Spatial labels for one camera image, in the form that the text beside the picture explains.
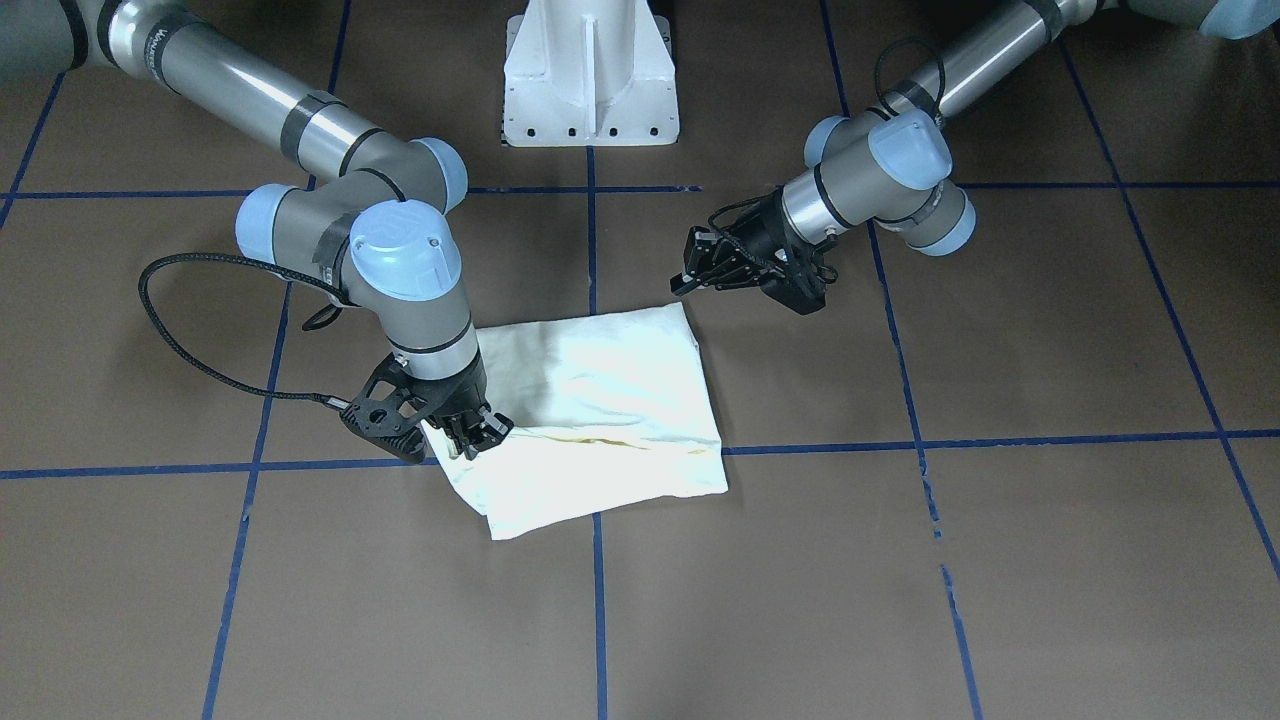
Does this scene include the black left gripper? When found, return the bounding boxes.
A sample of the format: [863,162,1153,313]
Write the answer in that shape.
[669,190,838,315]

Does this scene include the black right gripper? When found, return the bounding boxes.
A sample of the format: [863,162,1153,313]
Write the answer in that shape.
[339,355,515,464]

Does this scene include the cream long-sleeve cat shirt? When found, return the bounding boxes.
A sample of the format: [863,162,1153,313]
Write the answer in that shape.
[428,304,728,541]

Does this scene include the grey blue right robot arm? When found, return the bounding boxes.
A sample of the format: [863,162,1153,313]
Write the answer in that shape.
[3,1,513,464]

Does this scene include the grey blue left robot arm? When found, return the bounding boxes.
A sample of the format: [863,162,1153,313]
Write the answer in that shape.
[669,1,1114,315]

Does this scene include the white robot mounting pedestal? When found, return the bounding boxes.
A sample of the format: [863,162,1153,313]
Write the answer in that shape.
[500,1,681,149]

